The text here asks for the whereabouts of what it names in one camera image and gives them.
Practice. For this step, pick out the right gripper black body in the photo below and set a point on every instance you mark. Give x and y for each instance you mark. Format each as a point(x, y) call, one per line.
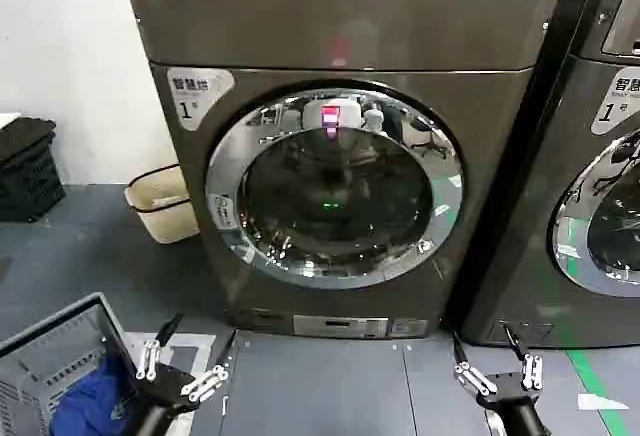
point(510, 388)

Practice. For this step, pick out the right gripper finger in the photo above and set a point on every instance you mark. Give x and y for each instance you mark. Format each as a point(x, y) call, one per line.
point(472, 378)
point(532, 371)

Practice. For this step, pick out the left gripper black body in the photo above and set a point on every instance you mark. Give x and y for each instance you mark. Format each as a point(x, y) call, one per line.
point(167, 387)

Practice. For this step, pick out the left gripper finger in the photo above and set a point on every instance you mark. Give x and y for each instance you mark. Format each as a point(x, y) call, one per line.
point(150, 356)
point(210, 380)

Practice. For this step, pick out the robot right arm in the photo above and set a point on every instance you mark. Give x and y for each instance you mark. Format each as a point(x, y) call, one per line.
point(525, 421)

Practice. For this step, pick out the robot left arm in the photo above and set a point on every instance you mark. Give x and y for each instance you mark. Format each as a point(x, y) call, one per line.
point(155, 423)

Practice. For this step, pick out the white floor sheet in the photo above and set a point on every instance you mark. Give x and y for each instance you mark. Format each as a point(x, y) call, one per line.
point(197, 343)

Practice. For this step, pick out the green floor tape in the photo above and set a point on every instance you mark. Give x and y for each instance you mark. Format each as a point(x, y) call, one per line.
point(595, 386)

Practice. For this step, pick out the white paper scrap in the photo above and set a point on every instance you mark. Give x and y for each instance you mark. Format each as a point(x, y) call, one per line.
point(600, 402)

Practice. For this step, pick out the blue cloth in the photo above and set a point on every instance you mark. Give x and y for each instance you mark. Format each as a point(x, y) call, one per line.
point(90, 401)

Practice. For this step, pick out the grey plastic laundry basket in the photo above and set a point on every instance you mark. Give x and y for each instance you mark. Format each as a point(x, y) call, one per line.
point(55, 336)

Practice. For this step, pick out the silver dryer base panel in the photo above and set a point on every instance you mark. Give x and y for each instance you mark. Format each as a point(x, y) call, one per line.
point(350, 327)

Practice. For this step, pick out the cream plastic bin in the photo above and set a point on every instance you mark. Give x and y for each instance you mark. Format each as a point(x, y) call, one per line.
point(165, 216)

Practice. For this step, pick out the round chrome glass dryer door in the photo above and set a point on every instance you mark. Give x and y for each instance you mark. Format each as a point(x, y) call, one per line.
point(575, 206)
point(226, 156)

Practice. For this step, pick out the black plastic crate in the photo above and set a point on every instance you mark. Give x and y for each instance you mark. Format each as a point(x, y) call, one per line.
point(30, 176)

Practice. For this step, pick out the silver label sticker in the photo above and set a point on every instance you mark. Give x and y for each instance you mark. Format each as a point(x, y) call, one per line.
point(617, 101)
point(200, 96)

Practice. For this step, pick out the dark grey front-load dryer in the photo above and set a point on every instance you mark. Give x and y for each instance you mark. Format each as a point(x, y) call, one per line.
point(565, 106)
point(350, 31)

